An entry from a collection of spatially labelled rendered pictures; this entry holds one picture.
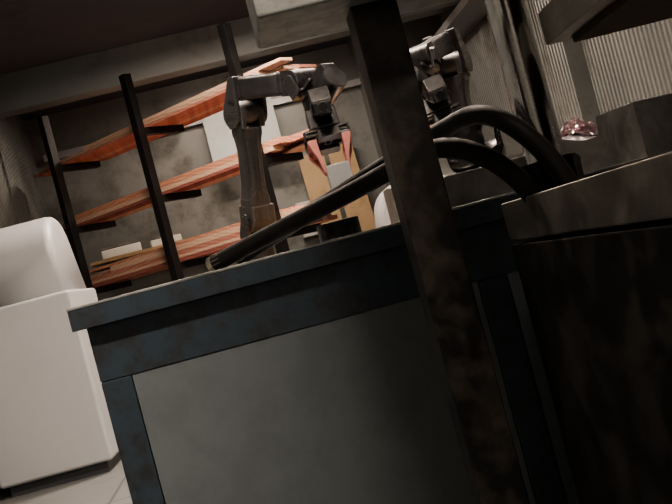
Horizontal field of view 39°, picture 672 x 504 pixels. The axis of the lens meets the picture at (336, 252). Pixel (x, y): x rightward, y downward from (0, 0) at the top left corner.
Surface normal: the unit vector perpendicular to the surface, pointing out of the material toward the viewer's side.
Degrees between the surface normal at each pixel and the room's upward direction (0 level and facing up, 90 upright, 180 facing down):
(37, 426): 90
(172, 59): 90
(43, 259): 80
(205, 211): 90
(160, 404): 90
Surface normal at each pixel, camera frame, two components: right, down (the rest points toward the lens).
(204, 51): 0.10, -0.04
